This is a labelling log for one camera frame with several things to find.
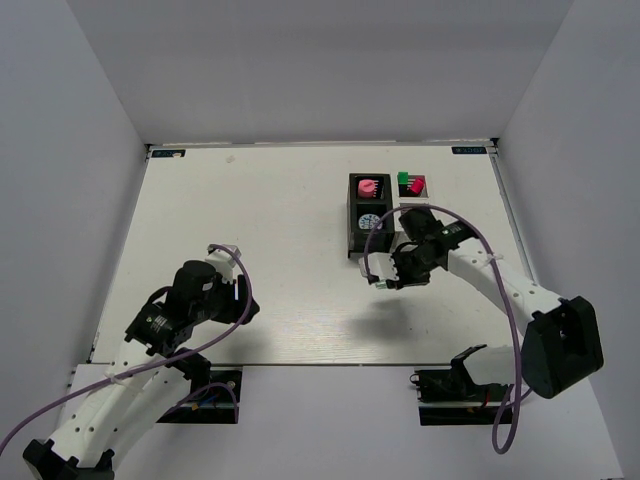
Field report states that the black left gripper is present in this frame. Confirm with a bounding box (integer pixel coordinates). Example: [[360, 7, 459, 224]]
[[192, 271, 260, 324]]

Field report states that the blue table label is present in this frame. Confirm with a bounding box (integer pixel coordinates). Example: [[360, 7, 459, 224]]
[[151, 149, 186, 158], [451, 146, 487, 155]]

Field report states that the left blue table label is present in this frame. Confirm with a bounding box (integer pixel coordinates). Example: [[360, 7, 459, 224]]
[[151, 149, 186, 158]]

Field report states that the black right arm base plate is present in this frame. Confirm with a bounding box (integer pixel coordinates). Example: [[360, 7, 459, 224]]
[[409, 367, 507, 427]]

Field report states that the pink cap black highlighter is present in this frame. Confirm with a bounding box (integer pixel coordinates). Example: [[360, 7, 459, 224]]
[[407, 178, 426, 197]]

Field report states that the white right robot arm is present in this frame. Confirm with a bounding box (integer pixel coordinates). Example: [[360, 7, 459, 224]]
[[390, 208, 604, 399]]

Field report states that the black organizer container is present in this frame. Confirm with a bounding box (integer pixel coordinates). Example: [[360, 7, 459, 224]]
[[347, 173, 395, 259]]

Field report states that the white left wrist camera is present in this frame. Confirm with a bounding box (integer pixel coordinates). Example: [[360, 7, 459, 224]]
[[204, 244, 241, 284]]

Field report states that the green cap black highlighter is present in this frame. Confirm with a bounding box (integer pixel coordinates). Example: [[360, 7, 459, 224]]
[[397, 172, 409, 185]]

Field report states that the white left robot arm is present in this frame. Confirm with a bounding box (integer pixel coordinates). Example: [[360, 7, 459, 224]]
[[23, 245, 259, 479]]

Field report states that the right blue table label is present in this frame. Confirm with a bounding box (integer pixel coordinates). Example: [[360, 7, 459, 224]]
[[451, 146, 487, 155]]

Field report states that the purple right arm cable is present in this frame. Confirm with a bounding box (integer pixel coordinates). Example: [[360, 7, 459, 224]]
[[363, 204, 534, 455]]

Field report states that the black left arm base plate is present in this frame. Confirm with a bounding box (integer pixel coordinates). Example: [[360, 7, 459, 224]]
[[158, 367, 243, 425]]

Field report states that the white slotted organizer container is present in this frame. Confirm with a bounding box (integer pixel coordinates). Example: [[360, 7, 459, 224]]
[[391, 171, 430, 209]]

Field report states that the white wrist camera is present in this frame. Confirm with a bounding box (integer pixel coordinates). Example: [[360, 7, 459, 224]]
[[358, 252, 399, 289], [204, 244, 241, 284]]

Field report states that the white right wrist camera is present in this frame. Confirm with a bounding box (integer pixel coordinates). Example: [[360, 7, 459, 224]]
[[358, 252, 399, 289]]

